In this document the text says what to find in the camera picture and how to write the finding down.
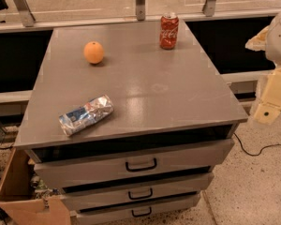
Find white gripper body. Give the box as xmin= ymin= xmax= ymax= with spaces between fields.
xmin=265 ymin=11 xmax=281 ymax=65

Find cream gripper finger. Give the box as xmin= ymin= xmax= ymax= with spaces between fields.
xmin=245 ymin=26 xmax=269 ymax=52
xmin=252 ymin=67 xmax=281 ymax=125

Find red Coca-Cola can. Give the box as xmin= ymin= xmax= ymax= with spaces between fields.
xmin=159 ymin=12 xmax=179 ymax=50

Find middle grey drawer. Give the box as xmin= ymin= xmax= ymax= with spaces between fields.
xmin=62 ymin=170 xmax=214 ymax=212

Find grey drawer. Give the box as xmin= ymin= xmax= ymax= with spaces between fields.
xmin=77 ymin=192 xmax=200 ymax=225
xmin=35 ymin=139 xmax=234 ymax=188
xmin=62 ymin=170 xmax=214 ymax=212

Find grey drawer cabinet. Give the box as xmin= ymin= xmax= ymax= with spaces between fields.
xmin=14 ymin=19 xmax=249 ymax=225

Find orange fruit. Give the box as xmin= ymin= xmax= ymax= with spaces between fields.
xmin=83 ymin=41 xmax=104 ymax=64

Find bottom grey drawer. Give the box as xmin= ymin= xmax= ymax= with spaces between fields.
xmin=77 ymin=192 xmax=200 ymax=225

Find top grey drawer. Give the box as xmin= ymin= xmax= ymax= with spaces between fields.
xmin=35 ymin=139 xmax=234 ymax=188

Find cardboard box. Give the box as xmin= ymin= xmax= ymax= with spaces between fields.
xmin=0 ymin=148 xmax=71 ymax=225

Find right metal bracket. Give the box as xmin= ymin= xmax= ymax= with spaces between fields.
xmin=202 ymin=0 xmax=216 ymax=17

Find metal bracket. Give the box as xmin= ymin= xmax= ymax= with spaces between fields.
xmin=135 ymin=0 xmax=145 ymax=21
xmin=13 ymin=0 xmax=36 ymax=27
xmin=202 ymin=0 xmax=216 ymax=17

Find black floor cable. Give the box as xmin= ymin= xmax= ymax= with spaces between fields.
xmin=233 ymin=132 xmax=281 ymax=158

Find middle metal bracket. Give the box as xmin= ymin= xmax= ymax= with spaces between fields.
xmin=135 ymin=0 xmax=145 ymax=21

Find left metal bracket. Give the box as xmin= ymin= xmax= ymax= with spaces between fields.
xmin=13 ymin=0 xmax=36 ymax=27

